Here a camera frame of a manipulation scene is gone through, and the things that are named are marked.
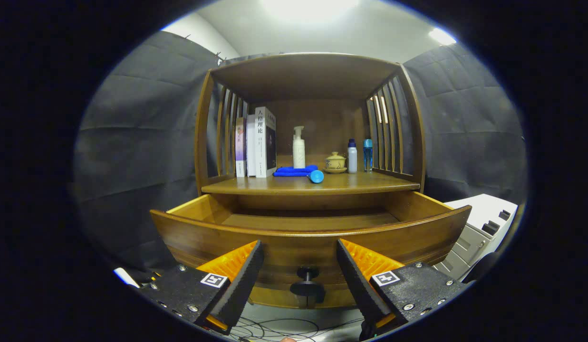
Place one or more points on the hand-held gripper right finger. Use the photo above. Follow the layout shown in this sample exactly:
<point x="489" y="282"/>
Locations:
<point x="358" y="280"/>

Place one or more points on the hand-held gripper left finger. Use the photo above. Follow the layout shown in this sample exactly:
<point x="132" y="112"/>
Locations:
<point x="241" y="280"/>

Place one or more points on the brown wooden drawer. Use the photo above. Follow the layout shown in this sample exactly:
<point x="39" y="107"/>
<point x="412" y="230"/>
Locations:
<point x="284" y="247"/>

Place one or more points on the blue cosmetic tube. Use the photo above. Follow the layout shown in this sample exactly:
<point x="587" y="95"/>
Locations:
<point x="317" y="176"/>

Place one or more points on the wooden countertop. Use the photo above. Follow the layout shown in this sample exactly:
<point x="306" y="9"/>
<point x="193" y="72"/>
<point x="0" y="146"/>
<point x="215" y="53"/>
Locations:
<point x="360" y="183"/>

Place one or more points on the brown wooden cabinet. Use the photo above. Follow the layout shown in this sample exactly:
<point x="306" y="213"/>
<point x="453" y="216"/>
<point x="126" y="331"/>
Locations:
<point x="303" y="76"/>

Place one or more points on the yellow lidded tea cup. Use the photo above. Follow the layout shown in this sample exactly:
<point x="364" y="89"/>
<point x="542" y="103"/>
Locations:
<point x="335" y="162"/>

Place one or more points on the blue folded cloth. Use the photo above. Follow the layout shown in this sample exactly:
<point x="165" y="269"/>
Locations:
<point x="291" y="171"/>

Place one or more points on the white bottle with blue cap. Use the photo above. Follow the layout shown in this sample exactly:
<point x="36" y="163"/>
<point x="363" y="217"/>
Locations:
<point x="352" y="159"/>

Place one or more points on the clear blue bottle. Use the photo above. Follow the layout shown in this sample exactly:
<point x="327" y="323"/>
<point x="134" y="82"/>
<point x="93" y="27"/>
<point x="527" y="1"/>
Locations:
<point x="368" y="156"/>

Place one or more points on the purple book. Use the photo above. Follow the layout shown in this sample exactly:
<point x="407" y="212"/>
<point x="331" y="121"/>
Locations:
<point x="240" y="147"/>

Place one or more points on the thin white book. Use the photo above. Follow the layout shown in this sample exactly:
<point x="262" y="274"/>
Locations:
<point x="251" y="147"/>

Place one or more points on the thick white book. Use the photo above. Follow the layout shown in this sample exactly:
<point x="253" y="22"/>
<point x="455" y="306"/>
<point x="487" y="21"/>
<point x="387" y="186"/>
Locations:
<point x="261" y="142"/>

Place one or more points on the white pump bottle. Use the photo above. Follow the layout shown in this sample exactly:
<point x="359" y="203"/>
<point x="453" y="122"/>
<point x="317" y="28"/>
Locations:
<point x="299" y="152"/>

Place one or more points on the rectangular ceiling light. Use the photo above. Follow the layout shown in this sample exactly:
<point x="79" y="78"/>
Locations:
<point x="441" y="36"/>

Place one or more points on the round ceiling light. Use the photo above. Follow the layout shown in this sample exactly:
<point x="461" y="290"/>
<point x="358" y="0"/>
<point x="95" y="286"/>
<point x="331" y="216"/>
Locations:
<point x="308" y="8"/>

